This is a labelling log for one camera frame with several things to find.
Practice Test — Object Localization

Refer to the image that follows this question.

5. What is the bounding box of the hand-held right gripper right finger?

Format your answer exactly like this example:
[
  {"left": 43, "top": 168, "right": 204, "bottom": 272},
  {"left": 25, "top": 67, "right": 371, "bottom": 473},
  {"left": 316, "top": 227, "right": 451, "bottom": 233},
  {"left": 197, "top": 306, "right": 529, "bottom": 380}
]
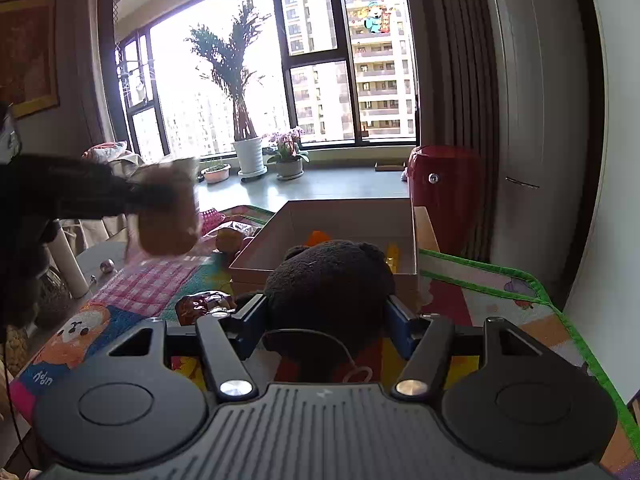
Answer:
[{"left": 384, "top": 294, "right": 547, "bottom": 402}]

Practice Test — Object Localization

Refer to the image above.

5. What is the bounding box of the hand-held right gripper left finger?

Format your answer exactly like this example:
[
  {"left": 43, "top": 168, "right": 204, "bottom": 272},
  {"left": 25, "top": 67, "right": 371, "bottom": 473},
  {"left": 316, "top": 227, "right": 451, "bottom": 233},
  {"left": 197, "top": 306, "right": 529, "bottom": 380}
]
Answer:
[{"left": 107, "top": 294, "right": 269, "bottom": 402}]

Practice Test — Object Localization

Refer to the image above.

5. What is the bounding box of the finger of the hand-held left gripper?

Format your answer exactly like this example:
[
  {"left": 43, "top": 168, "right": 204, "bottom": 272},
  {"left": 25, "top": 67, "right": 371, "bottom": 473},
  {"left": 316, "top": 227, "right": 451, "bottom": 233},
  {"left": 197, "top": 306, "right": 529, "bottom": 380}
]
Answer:
[{"left": 117, "top": 174, "right": 197, "bottom": 213}]

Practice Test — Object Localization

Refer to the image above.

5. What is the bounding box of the brown snack packet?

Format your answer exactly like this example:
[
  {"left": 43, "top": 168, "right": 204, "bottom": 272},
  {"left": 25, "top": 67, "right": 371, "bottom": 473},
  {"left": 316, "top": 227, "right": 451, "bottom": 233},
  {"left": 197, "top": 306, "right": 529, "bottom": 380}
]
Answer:
[{"left": 124, "top": 156, "right": 216, "bottom": 263}]

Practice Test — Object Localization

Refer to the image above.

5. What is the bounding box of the black plush toy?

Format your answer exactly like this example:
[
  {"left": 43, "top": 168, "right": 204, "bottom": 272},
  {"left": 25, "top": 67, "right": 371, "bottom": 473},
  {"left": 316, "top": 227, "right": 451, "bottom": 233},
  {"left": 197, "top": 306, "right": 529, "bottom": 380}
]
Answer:
[{"left": 261, "top": 240, "right": 397, "bottom": 382}]

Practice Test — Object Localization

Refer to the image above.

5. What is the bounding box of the cardboard box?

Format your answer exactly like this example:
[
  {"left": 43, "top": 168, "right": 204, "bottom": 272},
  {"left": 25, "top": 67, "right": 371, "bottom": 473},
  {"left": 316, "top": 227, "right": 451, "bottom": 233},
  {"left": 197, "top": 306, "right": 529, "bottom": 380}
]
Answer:
[{"left": 228, "top": 197, "right": 422, "bottom": 311}]

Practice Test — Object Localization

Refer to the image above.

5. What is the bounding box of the person's left forearm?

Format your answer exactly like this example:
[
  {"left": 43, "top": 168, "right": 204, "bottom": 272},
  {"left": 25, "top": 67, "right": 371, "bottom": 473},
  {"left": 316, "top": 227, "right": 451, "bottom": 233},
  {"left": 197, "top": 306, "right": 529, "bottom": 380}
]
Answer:
[{"left": 0, "top": 216, "right": 62, "bottom": 330}]

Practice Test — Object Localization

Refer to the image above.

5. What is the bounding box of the beige sofa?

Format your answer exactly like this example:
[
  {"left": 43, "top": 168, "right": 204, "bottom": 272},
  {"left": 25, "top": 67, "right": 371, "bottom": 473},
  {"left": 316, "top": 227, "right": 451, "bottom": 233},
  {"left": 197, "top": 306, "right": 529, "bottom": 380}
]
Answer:
[{"left": 75, "top": 141, "right": 202, "bottom": 251}]

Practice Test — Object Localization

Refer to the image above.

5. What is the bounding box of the chocolate pastry packet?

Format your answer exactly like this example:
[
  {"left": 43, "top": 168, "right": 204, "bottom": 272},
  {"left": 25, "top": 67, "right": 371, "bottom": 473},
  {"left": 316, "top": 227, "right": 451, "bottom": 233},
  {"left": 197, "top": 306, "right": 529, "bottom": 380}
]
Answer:
[{"left": 175, "top": 290, "right": 237, "bottom": 326}]

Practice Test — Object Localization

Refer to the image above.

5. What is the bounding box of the pink net pouch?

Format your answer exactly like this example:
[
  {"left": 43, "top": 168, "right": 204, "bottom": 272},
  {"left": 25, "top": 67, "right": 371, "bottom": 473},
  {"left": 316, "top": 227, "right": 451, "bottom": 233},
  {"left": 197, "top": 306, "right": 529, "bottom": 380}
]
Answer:
[{"left": 200, "top": 207, "right": 227, "bottom": 236}]

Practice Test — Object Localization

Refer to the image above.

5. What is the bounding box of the small pink plant bowl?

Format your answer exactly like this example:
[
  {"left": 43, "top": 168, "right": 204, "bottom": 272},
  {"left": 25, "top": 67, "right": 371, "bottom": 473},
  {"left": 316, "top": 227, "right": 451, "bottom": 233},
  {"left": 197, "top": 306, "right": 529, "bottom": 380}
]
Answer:
[{"left": 201, "top": 162, "right": 232, "bottom": 184}]

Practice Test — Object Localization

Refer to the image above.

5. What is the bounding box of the pink printed cloth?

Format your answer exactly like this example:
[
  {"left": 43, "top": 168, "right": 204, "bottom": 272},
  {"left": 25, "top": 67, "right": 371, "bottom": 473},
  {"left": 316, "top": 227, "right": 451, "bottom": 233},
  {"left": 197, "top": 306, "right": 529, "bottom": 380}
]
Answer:
[{"left": 82, "top": 141, "right": 129, "bottom": 164}]

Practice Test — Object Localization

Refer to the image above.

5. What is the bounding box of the colourful cartoon play mat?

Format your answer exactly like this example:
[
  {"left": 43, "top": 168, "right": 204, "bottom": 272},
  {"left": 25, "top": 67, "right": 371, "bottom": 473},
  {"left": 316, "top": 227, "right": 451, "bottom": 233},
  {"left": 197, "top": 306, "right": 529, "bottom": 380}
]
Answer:
[{"left": 7, "top": 204, "right": 640, "bottom": 480}]

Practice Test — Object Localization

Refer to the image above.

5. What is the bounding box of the beige curtain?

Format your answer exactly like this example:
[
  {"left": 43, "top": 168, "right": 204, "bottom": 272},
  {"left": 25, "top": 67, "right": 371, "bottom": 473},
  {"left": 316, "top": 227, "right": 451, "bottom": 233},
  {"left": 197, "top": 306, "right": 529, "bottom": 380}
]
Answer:
[{"left": 71, "top": 0, "right": 120, "bottom": 147}]

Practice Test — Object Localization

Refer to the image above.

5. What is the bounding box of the pink orchid pot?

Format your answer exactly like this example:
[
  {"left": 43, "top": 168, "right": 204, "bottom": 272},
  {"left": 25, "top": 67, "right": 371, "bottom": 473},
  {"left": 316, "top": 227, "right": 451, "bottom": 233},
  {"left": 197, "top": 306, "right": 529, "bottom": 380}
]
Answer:
[{"left": 262, "top": 127, "right": 311, "bottom": 181}]

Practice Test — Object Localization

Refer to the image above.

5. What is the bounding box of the tall potted plant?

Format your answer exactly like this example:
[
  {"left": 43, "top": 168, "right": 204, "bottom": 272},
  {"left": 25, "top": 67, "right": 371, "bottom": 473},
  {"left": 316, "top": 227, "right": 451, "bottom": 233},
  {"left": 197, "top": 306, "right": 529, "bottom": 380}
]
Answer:
[{"left": 185, "top": 0, "right": 274, "bottom": 179}]

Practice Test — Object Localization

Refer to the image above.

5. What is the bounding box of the red drum stool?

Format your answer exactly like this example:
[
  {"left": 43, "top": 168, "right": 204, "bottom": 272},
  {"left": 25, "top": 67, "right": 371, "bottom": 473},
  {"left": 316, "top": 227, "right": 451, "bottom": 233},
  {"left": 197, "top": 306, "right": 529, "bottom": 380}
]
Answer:
[{"left": 407, "top": 145, "right": 484, "bottom": 261}]

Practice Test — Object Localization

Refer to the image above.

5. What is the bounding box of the white standing air conditioner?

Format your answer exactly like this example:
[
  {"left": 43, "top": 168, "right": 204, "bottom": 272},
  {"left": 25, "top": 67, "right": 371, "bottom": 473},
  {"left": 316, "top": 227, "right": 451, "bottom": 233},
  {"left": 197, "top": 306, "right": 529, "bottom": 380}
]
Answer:
[{"left": 492, "top": 0, "right": 608, "bottom": 313}]

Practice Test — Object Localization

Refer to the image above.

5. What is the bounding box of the grey striped curtain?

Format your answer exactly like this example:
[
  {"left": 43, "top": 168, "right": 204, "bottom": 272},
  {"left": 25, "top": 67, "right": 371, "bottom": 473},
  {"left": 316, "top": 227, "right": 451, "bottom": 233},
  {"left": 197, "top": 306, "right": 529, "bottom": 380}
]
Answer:
[{"left": 407, "top": 0, "right": 502, "bottom": 261}]

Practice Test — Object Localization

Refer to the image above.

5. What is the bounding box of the cartoon window sticker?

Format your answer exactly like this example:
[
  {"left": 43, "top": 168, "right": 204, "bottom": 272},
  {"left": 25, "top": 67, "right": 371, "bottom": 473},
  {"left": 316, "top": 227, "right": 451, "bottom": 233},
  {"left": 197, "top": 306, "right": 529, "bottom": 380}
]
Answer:
[{"left": 350, "top": 0, "right": 397, "bottom": 36}]

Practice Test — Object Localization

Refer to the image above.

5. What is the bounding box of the white cylinder post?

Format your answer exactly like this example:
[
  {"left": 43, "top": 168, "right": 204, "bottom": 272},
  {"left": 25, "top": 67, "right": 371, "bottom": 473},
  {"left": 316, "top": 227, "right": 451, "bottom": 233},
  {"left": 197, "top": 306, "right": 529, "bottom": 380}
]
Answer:
[{"left": 49, "top": 219, "right": 90, "bottom": 299}]

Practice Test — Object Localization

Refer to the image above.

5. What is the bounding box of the framed wall picture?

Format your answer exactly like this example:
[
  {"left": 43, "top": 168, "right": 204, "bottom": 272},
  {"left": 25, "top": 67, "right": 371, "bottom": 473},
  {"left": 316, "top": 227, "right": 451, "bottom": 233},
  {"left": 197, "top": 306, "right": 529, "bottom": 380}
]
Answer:
[{"left": 0, "top": 0, "right": 61, "bottom": 120}]

